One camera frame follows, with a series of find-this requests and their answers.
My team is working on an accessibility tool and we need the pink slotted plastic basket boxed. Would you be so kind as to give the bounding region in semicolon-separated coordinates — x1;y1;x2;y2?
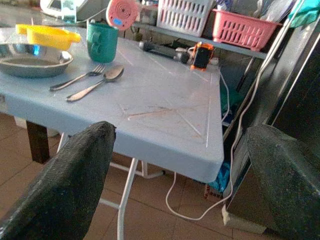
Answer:
211;8;284;52

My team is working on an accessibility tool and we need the teal cloth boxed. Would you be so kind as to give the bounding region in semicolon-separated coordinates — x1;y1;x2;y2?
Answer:
287;0;320;29

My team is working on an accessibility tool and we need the pink round mini fan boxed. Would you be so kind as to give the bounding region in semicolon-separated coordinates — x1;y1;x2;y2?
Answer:
105;0;141;32

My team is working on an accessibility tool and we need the black cabinet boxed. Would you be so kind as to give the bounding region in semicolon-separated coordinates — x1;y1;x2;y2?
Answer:
222;14;320;234

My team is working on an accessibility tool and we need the steel spoon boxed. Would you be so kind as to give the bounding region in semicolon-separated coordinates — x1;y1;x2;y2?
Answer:
65;65;125;103

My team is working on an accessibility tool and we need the white slotted plastic basket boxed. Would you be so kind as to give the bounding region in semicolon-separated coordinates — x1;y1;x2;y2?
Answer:
156;0;216;38

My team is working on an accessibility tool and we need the steel fork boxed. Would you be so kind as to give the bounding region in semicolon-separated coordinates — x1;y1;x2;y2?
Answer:
48;63;107;92

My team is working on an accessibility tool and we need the white kitchen appliance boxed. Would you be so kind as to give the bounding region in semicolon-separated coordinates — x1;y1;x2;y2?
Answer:
39;0;106;22

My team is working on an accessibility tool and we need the grey shelf board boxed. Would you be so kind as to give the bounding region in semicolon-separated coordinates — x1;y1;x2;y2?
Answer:
132;22;269;60

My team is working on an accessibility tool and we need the yellow plastic bowl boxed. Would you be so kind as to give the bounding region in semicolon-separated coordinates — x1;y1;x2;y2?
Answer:
15;23;82;52

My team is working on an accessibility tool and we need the long white cable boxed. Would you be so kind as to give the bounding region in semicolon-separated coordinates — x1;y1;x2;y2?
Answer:
165;0;307;222

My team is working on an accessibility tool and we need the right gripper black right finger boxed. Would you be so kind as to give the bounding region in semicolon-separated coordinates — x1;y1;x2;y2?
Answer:
245;124;320;240

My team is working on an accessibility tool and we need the pale plastic folding table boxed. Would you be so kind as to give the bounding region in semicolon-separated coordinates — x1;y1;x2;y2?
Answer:
0;26;225;240

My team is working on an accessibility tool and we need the black handheld controller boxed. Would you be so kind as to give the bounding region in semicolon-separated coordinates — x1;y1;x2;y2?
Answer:
138;40;191;64

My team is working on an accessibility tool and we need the blue plastic bag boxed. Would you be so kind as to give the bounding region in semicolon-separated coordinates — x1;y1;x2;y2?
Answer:
208;161;231;194

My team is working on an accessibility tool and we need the orange black tape measure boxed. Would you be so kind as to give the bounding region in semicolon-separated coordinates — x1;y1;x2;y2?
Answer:
189;41;216;72

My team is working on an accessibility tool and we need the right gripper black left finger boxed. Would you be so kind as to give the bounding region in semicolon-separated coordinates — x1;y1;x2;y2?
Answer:
0;120;117;240

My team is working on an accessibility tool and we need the round steel plate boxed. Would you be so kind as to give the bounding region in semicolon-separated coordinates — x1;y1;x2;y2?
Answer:
0;42;74;79

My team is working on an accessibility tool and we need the green plastic cup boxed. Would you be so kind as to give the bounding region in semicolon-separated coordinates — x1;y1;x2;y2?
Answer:
86;21;120;64

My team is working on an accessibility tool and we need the clear water bottle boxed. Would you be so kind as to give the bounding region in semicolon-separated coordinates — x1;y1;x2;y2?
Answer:
60;0;77;25

